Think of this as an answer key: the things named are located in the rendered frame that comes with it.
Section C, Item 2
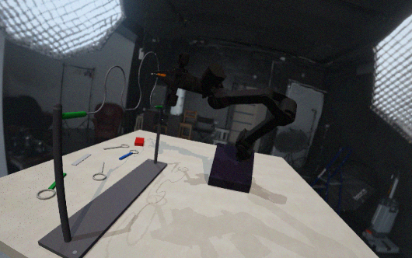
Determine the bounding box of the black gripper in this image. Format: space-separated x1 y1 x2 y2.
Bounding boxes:
153 52 199 106

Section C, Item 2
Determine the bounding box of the red rectangular block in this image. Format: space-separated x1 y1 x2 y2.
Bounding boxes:
134 137 144 146

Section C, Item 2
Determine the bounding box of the grey ring with green handle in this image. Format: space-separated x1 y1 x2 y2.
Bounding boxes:
36 173 66 200

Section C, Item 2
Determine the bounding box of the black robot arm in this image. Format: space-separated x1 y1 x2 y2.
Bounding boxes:
195 63 297 162

